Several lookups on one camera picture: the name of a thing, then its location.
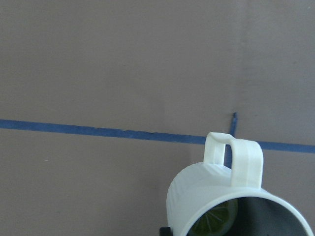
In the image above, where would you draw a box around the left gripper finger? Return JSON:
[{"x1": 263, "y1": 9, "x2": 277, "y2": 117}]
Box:
[{"x1": 159, "y1": 227, "x2": 173, "y2": 236}]

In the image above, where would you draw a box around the white mug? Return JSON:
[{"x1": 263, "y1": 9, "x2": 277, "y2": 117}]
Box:
[{"x1": 166, "y1": 132, "x2": 313, "y2": 236}]

